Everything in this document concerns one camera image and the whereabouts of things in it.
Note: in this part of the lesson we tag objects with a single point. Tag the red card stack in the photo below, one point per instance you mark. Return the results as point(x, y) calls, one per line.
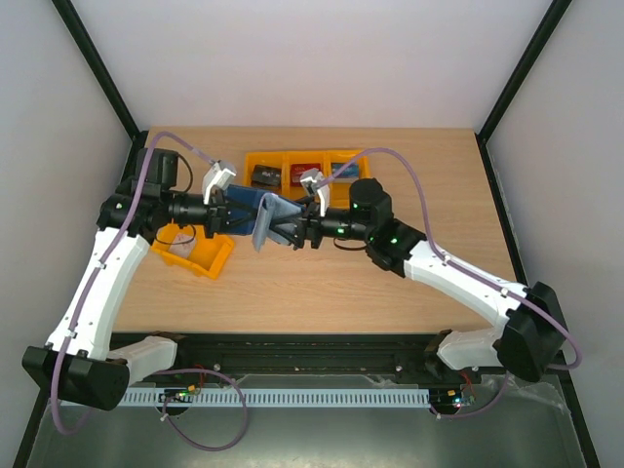
point(297, 170)

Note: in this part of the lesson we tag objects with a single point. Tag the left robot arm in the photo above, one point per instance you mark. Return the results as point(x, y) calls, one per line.
point(76, 364)

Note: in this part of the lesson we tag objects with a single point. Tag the white slotted cable duct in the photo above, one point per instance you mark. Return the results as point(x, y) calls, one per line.
point(393, 398)

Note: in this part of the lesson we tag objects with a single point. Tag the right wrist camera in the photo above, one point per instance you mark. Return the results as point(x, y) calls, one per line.
point(314, 184)

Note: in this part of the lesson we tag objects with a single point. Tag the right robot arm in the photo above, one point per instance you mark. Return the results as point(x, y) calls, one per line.
point(523, 336)

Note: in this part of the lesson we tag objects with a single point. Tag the yellow three-compartment bin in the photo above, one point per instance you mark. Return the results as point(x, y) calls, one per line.
point(285, 172)

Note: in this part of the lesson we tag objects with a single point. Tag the blue leather card holder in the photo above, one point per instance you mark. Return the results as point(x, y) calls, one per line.
point(271, 207)

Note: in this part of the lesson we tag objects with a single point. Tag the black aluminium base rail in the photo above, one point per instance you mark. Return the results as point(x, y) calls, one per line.
point(404, 358)

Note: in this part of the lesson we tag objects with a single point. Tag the card in small bin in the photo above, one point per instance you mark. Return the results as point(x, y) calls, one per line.
point(182, 245)

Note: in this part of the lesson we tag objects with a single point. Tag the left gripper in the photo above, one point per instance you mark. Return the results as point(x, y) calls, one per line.
point(218, 215)

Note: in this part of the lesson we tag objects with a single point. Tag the black card stack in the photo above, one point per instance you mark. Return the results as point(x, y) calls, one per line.
point(266, 176)

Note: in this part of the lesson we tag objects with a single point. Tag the blue card stack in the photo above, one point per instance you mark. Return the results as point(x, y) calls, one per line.
point(344, 171)

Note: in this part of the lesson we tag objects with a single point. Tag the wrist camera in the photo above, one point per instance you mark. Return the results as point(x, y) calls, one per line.
point(220, 175)
point(314, 184)

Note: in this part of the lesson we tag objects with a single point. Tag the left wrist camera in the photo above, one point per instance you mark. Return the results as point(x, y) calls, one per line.
point(220, 175)

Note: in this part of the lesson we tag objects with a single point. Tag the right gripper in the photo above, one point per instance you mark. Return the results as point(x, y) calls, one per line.
point(313, 232)

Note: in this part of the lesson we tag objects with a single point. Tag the small yellow bin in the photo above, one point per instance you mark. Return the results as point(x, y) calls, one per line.
point(208, 257)

